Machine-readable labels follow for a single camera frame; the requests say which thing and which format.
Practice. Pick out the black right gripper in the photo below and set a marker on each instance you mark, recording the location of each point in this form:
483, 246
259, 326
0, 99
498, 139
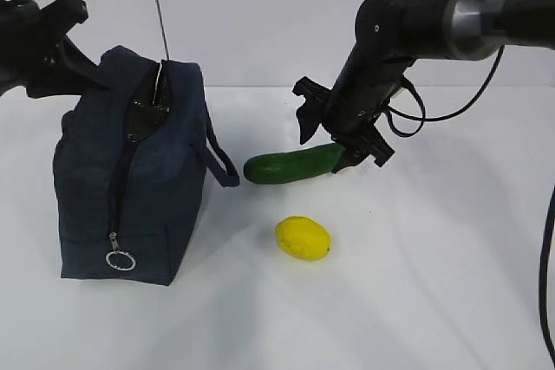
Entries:
349, 110

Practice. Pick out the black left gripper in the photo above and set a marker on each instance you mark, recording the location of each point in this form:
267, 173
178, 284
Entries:
37, 54

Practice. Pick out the green cucumber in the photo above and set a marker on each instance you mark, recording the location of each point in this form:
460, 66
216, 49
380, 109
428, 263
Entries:
285, 168

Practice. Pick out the navy blue lunch bag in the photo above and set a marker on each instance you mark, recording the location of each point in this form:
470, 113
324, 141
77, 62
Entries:
130, 167

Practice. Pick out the yellow lemon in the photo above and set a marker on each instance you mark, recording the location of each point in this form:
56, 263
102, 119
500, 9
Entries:
303, 238

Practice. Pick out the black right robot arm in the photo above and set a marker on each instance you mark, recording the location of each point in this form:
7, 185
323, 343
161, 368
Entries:
390, 36

